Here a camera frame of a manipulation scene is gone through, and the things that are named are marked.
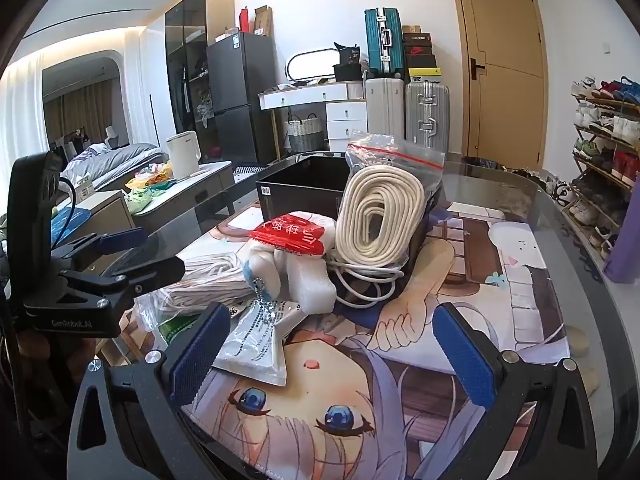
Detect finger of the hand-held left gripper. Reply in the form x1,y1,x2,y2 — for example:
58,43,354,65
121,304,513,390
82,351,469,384
59,256,186,306
50,227,150,273

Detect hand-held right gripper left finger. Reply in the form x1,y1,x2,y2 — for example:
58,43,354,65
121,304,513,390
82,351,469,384
67,301,233,480

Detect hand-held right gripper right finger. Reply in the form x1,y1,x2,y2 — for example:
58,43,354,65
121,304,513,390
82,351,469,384
432,302,598,480

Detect green packet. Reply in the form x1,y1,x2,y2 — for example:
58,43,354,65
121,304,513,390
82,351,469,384
157,317,201,346

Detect bagged thin white rope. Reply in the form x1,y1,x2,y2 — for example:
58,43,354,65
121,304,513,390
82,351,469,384
135,252,251,321

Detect white plush toy keychain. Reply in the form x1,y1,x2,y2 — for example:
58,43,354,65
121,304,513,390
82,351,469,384
242,249,286,331

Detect white foam block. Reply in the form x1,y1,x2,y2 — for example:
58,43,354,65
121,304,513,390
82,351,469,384
280,252,337,313

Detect red and white packet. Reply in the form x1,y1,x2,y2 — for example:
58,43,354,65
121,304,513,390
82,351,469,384
248,208,340,258

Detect black cardboard box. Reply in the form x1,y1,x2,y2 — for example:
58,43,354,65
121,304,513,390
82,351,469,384
255,156,443,281

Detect bagged thick white rope coil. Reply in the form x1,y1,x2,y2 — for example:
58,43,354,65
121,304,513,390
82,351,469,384
327,130,446,273

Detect wooden side cabinet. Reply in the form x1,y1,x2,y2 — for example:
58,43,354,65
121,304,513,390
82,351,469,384
50,190,136,261

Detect white foil packet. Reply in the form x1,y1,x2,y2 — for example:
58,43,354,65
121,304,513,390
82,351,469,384
214,300,306,386

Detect pile of colourful clothes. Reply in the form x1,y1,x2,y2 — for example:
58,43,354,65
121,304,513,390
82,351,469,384
122,162,176,213

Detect anime printed table mat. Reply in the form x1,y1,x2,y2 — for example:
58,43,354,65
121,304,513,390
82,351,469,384
180,200,571,480

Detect bed with grey bedding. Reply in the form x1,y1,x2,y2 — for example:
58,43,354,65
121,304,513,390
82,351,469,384
65,142,168,193

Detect marble top cabinet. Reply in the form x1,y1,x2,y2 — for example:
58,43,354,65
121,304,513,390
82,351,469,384
132,160,236,231

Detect white electric kettle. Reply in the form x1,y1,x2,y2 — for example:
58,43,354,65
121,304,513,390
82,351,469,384
165,130,201,181

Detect beige slipper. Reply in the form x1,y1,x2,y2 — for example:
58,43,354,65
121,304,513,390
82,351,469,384
580,365,602,397
565,327,596,358

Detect white curtain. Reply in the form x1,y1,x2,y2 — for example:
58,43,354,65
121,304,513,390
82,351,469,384
0,30,51,161

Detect black and white patterned rug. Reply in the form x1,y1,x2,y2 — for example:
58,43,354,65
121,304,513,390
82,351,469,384
232,162,271,178

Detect scattered shoes by door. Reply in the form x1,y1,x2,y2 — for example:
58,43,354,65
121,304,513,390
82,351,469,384
510,167,576,206

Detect purple bag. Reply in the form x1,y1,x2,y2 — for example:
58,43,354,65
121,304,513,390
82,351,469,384
602,172,640,286

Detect black trash bag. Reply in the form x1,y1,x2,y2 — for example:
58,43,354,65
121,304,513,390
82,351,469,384
462,156,506,171

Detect dark grey refrigerator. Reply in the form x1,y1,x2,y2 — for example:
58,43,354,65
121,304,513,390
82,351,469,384
206,31,278,163

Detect woven basket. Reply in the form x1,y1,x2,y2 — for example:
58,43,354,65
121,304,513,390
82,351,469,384
285,112,326,153

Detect dark glass wardrobe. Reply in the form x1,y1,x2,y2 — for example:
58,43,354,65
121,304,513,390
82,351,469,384
164,0,236,161

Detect wooden shoe rack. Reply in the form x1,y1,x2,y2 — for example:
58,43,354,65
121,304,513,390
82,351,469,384
570,77,640,261

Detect silver suitcase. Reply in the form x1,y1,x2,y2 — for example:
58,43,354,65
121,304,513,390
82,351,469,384
404,80,451,153

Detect white vanity desk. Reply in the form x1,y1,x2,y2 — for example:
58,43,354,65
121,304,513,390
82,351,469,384
257,82,368,153

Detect white suitcase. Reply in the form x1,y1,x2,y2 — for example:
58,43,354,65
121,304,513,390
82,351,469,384
365,77,407,141

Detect oval mirror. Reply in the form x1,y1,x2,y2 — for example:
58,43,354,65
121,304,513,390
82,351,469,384
286,49,346,86

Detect shoe rack with shoes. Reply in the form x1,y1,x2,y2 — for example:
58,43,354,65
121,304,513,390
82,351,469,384
570,76,640,261

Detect wooden door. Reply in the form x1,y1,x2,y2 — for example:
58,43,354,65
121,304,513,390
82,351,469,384
447,0,548,171

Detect black tote bag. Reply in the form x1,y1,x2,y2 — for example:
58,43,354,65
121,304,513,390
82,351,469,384
332,42,363,82

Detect teal suitcase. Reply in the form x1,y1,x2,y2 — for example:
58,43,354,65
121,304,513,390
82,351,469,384
364,7,405,80

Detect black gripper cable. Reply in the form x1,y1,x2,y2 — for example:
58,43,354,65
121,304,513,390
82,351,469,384
60,175,78,221

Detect white charging cable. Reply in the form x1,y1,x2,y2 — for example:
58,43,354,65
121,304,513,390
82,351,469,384
325,252,406,308

